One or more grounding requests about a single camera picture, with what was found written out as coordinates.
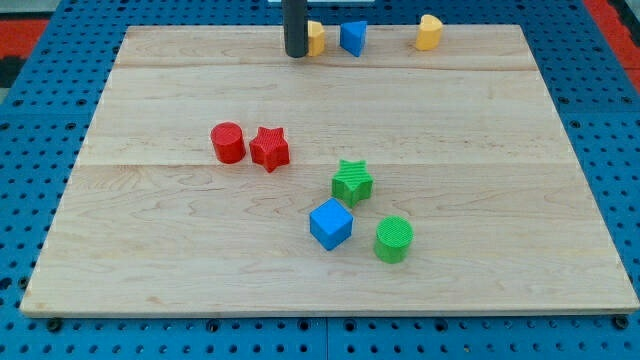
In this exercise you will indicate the red star block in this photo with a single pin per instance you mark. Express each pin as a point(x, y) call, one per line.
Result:
point(269, 148)

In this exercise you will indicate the red cylinder block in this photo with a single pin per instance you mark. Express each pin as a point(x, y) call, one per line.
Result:
point(228, 142)

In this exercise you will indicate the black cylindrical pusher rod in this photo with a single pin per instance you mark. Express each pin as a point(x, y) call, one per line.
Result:
point(295, 27)

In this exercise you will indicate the yellow block behind rod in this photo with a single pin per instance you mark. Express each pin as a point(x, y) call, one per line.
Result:
point(316, 38)

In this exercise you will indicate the yellow heart block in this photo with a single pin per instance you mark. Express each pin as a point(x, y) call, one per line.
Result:
point(429, 33)

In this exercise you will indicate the blue triangle block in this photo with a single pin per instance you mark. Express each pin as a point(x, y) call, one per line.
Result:
point(353, 37)

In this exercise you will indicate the wooden board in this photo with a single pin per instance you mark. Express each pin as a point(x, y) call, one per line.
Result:
point(463, 141)

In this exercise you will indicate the green star block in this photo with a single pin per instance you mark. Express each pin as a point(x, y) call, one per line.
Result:
point(352, 182)

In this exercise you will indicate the green cylinder block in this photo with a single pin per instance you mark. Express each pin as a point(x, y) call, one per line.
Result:
point(394, 235)

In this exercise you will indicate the blue cube block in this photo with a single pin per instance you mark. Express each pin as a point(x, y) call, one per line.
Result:
point(331, 224)

